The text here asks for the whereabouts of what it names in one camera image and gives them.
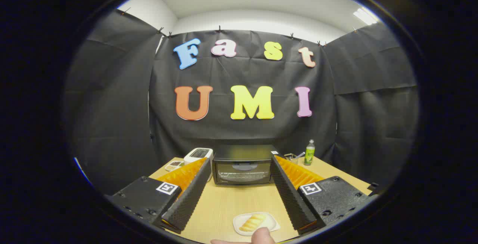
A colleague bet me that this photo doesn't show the black toaster oven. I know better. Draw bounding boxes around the black toaster oven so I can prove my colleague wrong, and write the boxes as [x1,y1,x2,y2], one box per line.
[212,145,279,185]

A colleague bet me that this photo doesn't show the ridged bread roll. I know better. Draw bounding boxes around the ridged bread roll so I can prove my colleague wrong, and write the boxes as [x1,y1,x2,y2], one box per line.
[239,214,266,232]

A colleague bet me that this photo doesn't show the small ceiling light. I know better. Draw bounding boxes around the small ceiling light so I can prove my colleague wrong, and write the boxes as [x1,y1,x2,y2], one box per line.
[353,8,378,26]

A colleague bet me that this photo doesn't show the white rectangular plate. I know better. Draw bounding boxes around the white rectangular plate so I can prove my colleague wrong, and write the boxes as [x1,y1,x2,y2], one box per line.
[233,212,280,236]

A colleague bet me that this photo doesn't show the black backdrop cloth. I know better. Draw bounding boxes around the black backdrop cloth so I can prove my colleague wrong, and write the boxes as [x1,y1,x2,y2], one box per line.
[63,10,419,196]

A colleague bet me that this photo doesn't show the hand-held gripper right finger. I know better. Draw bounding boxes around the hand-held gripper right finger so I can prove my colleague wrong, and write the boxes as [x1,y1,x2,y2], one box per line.
[270,155,376,235]

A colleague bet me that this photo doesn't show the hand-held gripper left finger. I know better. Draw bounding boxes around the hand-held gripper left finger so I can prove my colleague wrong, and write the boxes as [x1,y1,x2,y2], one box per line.
[106,157,212,234]

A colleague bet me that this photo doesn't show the white pop-up toaster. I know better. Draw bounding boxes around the white pop-up toaster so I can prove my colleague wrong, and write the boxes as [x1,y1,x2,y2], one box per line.
[184,148,214,167]

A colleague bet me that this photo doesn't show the green drink bottle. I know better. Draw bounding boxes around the green drink bottle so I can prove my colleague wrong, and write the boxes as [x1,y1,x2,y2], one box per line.
[304,139,316,166]

